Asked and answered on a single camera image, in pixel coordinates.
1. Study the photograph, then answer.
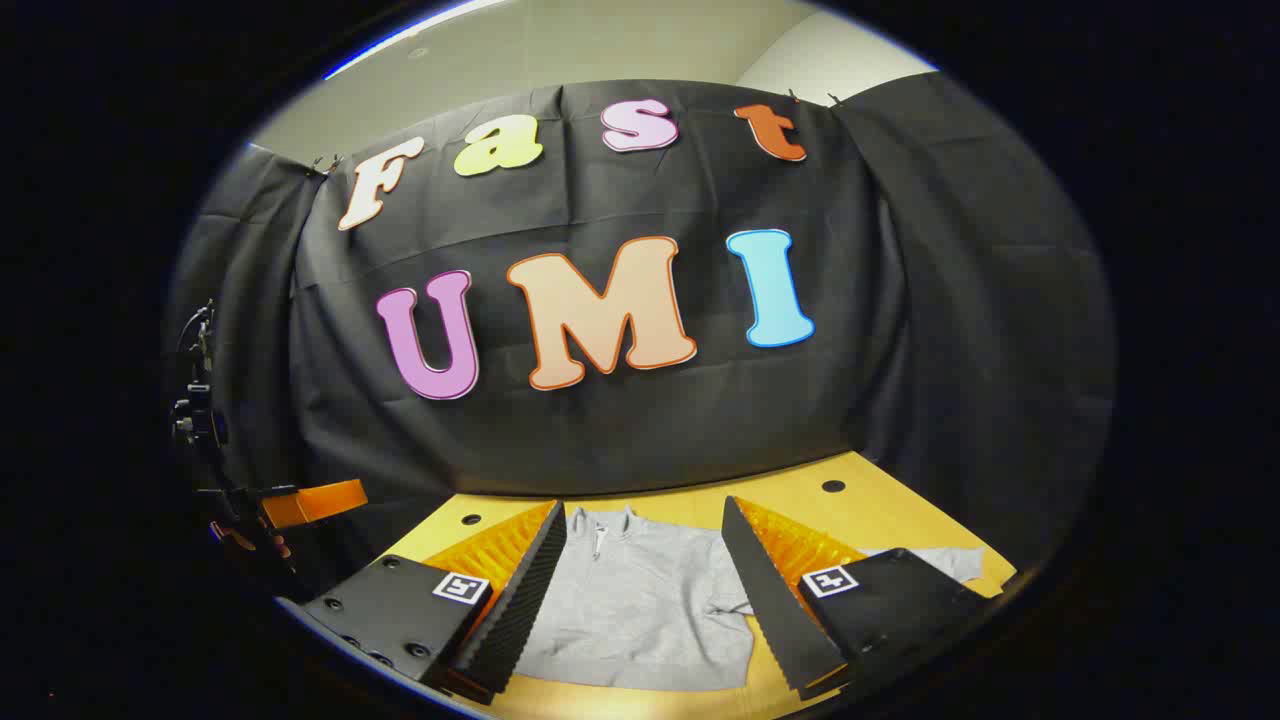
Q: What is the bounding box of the grey zip-neck sweatshirt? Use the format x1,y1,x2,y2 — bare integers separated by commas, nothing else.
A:
515,505,986,693

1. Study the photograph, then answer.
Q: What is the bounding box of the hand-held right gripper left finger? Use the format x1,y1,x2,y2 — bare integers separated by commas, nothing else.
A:
300,500,568,706

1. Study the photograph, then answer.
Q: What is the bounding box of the black backdrop cloth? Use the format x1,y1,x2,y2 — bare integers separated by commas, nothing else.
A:
165,72,1116,571

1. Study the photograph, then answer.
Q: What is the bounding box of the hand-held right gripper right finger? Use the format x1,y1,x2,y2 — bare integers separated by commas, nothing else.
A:
720,495,991,701

